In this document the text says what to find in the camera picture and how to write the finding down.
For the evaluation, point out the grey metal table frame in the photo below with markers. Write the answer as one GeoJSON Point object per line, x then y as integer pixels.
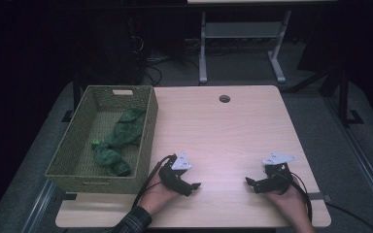
{"type": "Point", "coordinates": [241, 30]}

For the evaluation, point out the black metal stand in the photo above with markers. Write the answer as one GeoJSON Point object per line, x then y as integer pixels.
{"type": "Point", "coordinates": [343, 97]}

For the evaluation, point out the grey tape strip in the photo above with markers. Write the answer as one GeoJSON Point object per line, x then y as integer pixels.
{"type": "Point", "coordinates": [319, 196]}

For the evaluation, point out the person's right hand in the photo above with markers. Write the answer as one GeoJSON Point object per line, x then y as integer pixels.
{"type": "Point", "coordinates": [288, 202]}

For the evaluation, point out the metal floor rail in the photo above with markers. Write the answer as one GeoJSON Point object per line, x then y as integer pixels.
{"type": "Point", "coordinates": [39, 207]}
{"type": "Point", "coordinates": [359, 155]}

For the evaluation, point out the green fleece garment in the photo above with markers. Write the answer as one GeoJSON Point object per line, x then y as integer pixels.
{"type": "Point", "coordinates": [119, 136]}

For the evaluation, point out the person's left hand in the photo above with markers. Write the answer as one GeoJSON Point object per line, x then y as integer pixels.
{"type": "Point", "coordinates": [155, 197]}

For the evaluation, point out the dark computer tower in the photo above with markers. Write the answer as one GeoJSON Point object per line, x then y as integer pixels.
{"type": "Point", "coordinates": [110, 48]}

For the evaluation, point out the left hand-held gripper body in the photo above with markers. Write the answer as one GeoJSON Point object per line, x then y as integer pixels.
{"type": "Point", "coordinates": [175, 174]}

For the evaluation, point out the green woven basket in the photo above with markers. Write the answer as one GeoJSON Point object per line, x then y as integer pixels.
{"type": "Point", "coordinates": [110, 129]}

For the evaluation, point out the black metal post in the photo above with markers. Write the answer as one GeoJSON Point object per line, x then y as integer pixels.
{"type": "Point", "coordinates": [76, 93]}

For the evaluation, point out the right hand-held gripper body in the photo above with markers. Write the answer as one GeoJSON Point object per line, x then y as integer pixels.
{"type": "Point", "coordinates": [278, 178]}

